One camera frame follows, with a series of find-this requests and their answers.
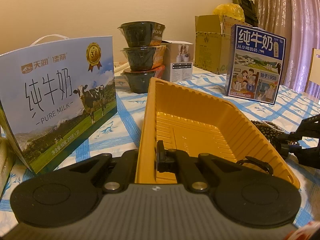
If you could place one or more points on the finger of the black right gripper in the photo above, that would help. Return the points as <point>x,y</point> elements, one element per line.
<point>306,156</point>
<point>308,127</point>

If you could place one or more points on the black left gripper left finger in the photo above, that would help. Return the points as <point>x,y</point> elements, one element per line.
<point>70,194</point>

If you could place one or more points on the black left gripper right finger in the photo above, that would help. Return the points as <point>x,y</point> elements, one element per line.
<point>242,194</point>

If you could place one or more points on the orange plastic tray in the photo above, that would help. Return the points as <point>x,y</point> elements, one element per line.
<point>196,122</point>

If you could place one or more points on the cream wooden chair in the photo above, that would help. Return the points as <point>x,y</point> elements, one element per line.
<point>313,75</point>

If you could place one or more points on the dark blue milk carton box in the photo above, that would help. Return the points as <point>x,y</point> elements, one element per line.
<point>256,63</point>

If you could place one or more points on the light blue milk carton box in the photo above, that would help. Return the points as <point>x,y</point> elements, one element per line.
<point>54,95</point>

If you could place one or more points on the pink shiny curtain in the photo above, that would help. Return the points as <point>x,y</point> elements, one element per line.
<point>298,22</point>

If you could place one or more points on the black handbag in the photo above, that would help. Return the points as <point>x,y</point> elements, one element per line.
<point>249,11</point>

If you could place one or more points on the brown cardboard box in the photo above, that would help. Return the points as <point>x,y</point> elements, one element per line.
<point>212,42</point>

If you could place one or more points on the bottom black instant noodle bowl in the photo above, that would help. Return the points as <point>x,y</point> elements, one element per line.
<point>139,81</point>

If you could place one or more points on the black instant noodle bowl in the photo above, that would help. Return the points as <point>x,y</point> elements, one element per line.
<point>142,33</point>
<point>139,81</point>
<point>144,58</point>

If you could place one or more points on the yellow plastic bag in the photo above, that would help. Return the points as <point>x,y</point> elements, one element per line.
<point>231,10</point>

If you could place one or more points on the small white product box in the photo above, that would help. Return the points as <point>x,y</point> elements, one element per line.
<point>178,61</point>

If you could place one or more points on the middle black instant noodle bowl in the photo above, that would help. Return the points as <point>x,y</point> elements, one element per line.
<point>144,58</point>

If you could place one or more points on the top black instant noodle bowl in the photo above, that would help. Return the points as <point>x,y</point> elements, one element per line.
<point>142,33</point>

